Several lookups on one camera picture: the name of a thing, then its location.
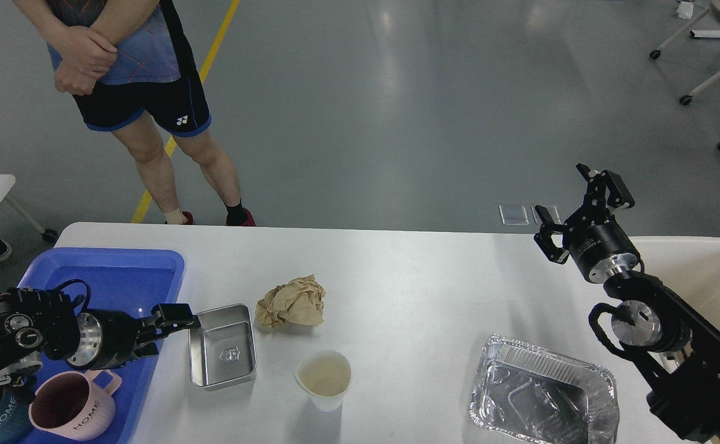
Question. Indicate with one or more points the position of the white paper cup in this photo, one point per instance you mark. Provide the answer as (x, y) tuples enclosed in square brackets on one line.
[(325, 376)]

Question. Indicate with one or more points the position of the pink home mug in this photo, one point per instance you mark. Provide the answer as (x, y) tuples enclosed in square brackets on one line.
[(76, 405)]

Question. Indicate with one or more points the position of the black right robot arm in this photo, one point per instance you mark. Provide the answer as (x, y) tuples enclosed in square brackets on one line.
[(674, 348)]

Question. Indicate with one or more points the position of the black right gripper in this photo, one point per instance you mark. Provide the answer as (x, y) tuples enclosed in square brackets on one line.
[(600, 248)]

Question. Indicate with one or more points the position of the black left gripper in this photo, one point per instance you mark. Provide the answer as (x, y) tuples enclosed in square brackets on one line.
[(108, 338)]

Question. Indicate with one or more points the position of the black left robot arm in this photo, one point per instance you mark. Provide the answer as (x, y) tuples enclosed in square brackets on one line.
[(49, 322)]

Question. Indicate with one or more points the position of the square stainless steel tin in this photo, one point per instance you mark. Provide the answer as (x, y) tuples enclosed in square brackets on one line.
[(222, 351)]

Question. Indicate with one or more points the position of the white wheeled chair base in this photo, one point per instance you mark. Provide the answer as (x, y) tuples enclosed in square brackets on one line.
[(691, 66)]

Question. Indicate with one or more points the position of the blue plastic tray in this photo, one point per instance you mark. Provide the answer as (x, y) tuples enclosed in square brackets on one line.
[(130, 280)]

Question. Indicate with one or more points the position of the beige plastic bin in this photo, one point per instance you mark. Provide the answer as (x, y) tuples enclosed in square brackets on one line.
[(690, 266)]

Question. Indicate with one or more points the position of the person in patterned shirt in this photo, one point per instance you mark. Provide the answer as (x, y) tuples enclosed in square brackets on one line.
[(132, 73)]

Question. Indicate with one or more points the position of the aluminium foil tray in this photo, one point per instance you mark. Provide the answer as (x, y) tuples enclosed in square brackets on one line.
[(536, 395)]

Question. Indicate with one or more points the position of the crumpled brown paper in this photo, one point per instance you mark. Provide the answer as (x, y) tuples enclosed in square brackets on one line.
[(298, 302)]

